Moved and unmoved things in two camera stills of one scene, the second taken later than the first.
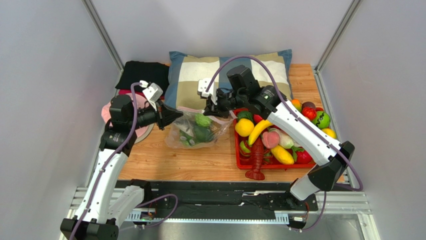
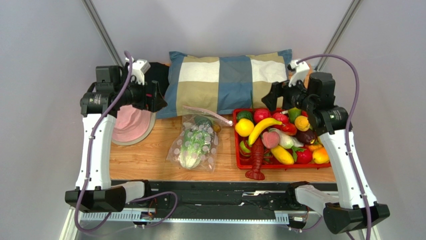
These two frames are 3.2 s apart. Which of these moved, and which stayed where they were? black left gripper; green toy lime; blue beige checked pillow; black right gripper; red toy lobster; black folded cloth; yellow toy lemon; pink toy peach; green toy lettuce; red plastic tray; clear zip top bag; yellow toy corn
Moved: green toy lettuce; black left gripper; clear zip top bag; black right gripper
Stayed: yellow toy corn; yellow toy lemon; red plastic tray; green toy lime; pink toy peach; red toy lobster; black folded cloth; blue beige checked pillow
